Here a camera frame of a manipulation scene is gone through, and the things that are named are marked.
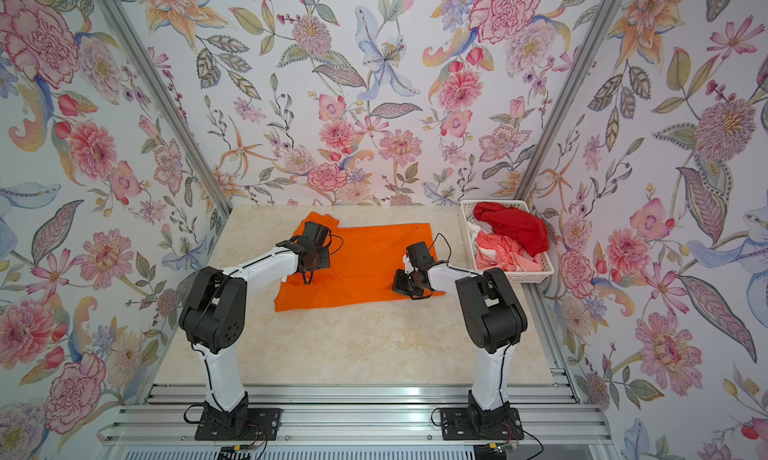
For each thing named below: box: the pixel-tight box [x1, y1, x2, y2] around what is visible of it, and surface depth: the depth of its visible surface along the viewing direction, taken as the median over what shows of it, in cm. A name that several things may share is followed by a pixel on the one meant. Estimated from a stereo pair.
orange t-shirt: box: [274, 212, 445, 313], surface depth 99 cm
